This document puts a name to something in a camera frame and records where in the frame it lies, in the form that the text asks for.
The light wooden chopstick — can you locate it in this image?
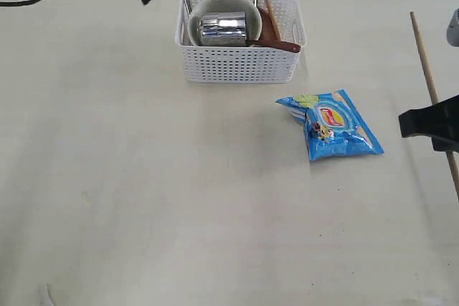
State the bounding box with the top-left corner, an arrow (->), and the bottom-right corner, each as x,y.
410,11 -> 458,194
264,0 -> 281,41

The blue Lay's chips bag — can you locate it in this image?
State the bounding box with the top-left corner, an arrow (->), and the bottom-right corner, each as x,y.
276,90 -> 384,161

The silver metal knife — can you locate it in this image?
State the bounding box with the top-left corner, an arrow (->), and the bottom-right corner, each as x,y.
183,0 -> 191,46

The white ceramic bowl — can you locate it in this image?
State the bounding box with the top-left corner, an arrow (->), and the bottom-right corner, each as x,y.
187,0 -> 262,46

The shiny stainless steel cup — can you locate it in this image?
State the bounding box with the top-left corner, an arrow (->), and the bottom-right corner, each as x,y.
197,11 -> 247,47

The white perforated plastic basket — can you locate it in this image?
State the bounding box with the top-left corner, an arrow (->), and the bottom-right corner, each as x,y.
175,0 -> 306,84

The brown wooden plate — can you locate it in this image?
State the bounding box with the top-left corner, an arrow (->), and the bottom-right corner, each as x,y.
257,7 -> 277,41

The dark red wooden spoon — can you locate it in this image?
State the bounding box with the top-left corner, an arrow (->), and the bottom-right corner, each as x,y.
245,39 -> 301,54

